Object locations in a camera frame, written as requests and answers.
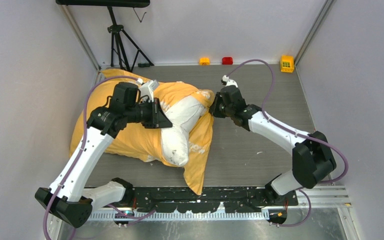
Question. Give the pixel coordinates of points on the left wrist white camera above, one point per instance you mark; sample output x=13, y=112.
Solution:
x=147, y=89

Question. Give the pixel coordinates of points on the orange pillowcase with white print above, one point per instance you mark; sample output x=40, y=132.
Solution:
x=135, y=141

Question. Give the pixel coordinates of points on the red toy block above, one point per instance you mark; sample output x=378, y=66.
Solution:
x=227, y=60

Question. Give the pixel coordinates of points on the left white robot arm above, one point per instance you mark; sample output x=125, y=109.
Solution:
x=66, y=198

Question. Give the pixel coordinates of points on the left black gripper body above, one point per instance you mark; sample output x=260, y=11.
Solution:
x=140, y=113

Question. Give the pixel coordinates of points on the white slotted cable duct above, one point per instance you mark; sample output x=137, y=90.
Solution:
x=106, y=215

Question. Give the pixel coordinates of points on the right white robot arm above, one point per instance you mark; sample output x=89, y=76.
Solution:
x=312, y=159

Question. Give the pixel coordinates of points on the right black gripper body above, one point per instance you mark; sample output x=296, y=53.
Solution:
x=225, y=110

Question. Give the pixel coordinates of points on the small yellow toy block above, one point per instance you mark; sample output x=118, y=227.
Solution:
x=204, y=61

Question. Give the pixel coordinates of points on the black panel on tripod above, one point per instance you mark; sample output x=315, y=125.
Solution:
x=106, y=3

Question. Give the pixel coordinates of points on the black tripod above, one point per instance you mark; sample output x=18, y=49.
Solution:
x=118, y=49

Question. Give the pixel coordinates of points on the white pillow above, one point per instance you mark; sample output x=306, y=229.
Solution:
x=175, y=140

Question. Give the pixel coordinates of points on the yellow green toy block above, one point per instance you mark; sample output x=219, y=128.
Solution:
x=287, y=64

